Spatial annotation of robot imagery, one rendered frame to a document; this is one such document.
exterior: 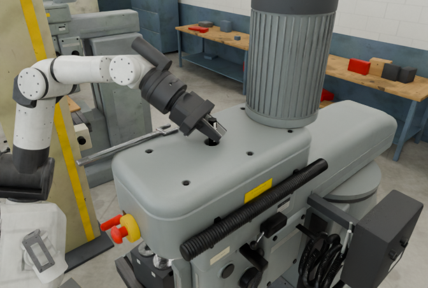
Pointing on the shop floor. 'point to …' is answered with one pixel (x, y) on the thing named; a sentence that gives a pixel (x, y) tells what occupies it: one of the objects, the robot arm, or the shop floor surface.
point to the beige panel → (28, 59)
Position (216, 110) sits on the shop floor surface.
